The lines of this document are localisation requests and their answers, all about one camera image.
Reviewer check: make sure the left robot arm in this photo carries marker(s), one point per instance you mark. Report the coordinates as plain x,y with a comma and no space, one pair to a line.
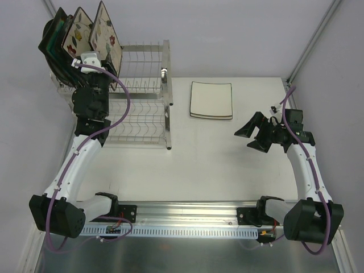
91,108

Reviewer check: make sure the cream floral square plate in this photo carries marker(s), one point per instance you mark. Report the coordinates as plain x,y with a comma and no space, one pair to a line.
76,40

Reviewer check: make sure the white slotted cable duct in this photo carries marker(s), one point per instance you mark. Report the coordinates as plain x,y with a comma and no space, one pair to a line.
172,232

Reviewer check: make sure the stainless steel dish rack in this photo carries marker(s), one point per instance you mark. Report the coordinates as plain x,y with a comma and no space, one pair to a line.
145,70

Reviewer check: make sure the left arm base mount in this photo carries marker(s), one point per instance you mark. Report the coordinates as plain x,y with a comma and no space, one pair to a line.
128,212

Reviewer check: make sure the round silver-rimmed cream plate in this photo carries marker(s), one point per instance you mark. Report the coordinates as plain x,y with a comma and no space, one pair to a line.
53,67

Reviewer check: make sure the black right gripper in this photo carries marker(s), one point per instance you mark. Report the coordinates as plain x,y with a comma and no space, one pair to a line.
263,132

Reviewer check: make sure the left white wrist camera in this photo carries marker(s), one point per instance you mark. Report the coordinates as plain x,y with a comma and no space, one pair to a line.
89,62

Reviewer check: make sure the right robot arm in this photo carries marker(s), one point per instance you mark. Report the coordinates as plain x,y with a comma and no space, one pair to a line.
315,218

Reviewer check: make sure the aluminium frame rail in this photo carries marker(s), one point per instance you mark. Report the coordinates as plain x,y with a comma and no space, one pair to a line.
182,211

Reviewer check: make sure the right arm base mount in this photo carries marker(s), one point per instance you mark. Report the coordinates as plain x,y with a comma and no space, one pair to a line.
248,216

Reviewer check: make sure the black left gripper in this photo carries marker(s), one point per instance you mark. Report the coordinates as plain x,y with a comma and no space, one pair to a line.
100,78

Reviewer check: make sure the dark square teal-centre plate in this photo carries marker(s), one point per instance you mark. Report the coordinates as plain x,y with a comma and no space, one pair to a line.
52,47

